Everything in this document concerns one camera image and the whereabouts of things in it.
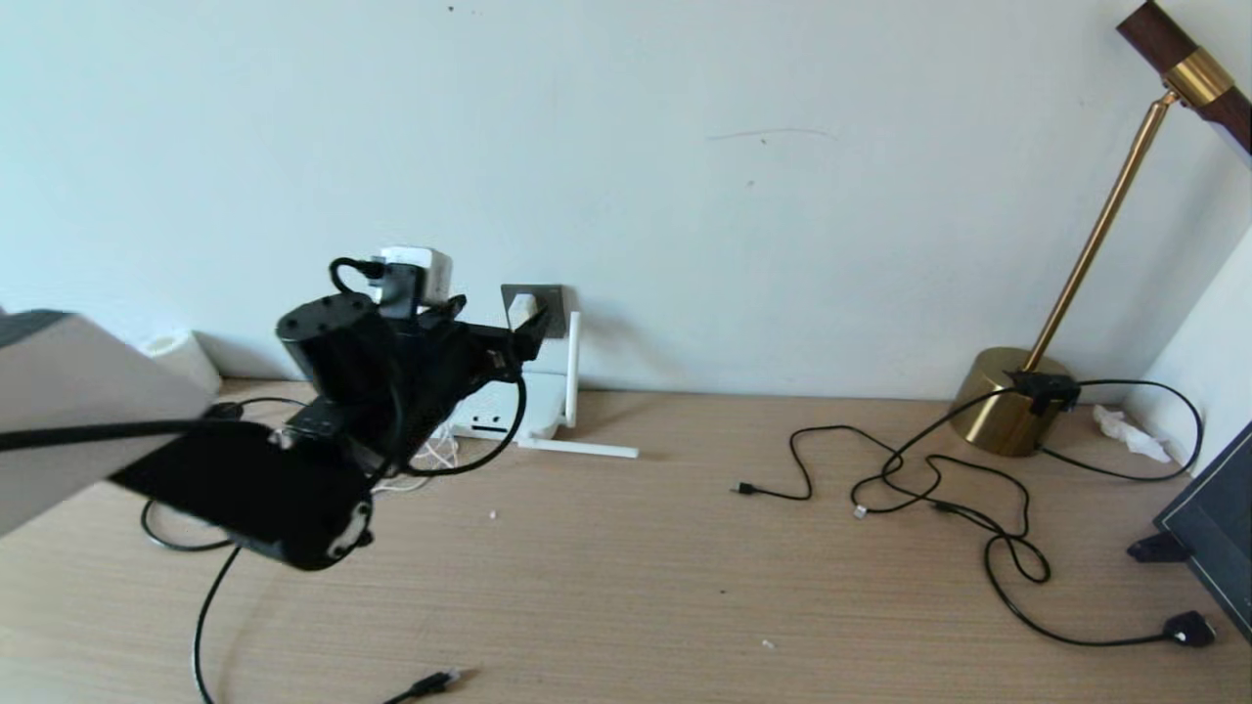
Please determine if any black ethernet cable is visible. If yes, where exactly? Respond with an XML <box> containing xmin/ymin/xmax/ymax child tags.
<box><xmin>140</xmin><ymin>396</ymin><xmax>463</xmax><ymax>704</ymax></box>

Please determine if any white router with antennas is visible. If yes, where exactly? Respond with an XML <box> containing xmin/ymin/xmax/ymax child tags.
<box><xmin>450</xmin><ymin>311</ymin><xmax>640</xmax><ymax>461</ymax></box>

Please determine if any white paper roll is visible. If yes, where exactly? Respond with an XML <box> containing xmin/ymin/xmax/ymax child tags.
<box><xmin>137</xmin><ymin>330</ymin><xmax>222</xmax><ymax>400</ymax></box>

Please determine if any brass desk lamp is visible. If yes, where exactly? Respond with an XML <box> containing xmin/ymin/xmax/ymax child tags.
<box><xmin>949</xmin><ymin>0</ymin><xmax>1252</xmax><ymax>459</ymax></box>

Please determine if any crumpled white tissue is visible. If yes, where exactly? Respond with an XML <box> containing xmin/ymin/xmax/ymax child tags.
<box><xmin>1093</xmin><ymin>406</ymin><xmax>1173</xmax><ymax>464</ymax></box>

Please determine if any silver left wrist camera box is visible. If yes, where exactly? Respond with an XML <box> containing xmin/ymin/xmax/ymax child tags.
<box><xmin>372</xmin><ymin>246</ymin><xmax>454</xmax><ymax>316</ymax></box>

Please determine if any grey wall power socket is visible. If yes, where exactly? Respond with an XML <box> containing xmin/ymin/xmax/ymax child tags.
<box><xmin>500</xmin><ymin>285</ymin><xmax>566</xmax><ymax>340</ymax></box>

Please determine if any black USB cable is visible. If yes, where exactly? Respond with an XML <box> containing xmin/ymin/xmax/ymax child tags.
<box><xmin>730</xmin><ymin>425</ymin><xmax>1031</xmax><ymax>538</ymax></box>

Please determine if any black cable with white tip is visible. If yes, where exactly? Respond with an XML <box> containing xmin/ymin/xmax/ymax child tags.
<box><xmin>851</xmin><ymin>386</ymin><xmax>1024</xmax><ymax>517</ymax></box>

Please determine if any black block with cables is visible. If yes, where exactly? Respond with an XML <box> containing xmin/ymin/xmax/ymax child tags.
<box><xmin>1007</xmin><ymin>372</ymin><xmax>1082</xmax><ymax>418</ymax></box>

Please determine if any thin black lamp cord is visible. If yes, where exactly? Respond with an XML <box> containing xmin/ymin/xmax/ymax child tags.
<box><xmin>1036</xmin><ymin>378</ymin><xmax>1204</xmax><ymax>483</ymax></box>

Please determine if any black lamp power cord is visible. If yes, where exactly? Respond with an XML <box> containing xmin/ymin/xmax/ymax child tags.
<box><xmin>935</xmin><ymin>498</ymin><xmax>1219</xmax><ymax>648</ymax></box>

